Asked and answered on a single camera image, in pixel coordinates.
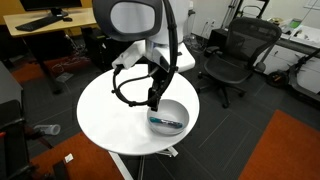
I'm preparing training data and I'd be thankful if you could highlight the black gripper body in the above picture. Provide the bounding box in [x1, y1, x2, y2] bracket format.
[148, 65, 168, 111]

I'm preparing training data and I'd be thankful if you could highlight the teal dry-erase marker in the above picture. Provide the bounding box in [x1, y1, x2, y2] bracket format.
[149, 117, 183, 129]

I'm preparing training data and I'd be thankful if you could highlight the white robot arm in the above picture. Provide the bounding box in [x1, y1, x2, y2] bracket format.
[92, 0, 195, 111]

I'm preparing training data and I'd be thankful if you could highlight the white round bowl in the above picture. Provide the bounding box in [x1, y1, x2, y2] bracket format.
[147, 99, 189, 136]

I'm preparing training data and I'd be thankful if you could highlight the black desktop computer tower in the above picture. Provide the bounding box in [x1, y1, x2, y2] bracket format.
[81, 27, 109, 72]

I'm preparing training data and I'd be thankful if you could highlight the white table base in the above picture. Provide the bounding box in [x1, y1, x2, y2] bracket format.
[109, 146, 178, 180]

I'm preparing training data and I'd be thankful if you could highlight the black mesh office chair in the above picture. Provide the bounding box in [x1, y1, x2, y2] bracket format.
[198, 17, 282, 108]

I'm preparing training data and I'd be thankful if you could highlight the light wooden desk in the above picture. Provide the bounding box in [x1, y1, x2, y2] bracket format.
[4, 8, 97, 38]

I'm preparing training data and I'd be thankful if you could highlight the black computer mouse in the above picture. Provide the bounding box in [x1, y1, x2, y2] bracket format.
[63, 17, 73, 22]

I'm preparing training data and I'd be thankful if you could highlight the clear plastic cup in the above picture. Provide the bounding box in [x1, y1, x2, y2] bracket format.
[35, 124, 61, 135]

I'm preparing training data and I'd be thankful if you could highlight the black electric scooter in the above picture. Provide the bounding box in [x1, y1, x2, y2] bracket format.
[266, 48, 320, 102]

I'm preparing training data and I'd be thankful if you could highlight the black computer monitor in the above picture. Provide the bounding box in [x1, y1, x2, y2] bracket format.
[20, 0, 82, 16]

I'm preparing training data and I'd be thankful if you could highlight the white cabinet with drawers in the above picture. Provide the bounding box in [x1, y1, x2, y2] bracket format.
[253, 18, 320, 95]

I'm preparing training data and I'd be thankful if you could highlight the black keyboard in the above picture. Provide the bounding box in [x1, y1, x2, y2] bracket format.
[16, 16, 62, 32]

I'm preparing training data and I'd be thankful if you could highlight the black chair at left edge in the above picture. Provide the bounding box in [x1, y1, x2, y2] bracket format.
[0, 100, 34, 180]

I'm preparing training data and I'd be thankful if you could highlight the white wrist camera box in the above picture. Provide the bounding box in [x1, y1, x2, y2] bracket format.
[112, 40, 146, 69]

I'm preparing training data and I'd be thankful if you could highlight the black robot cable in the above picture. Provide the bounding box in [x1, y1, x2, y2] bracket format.
[111, 0, 179, 108]

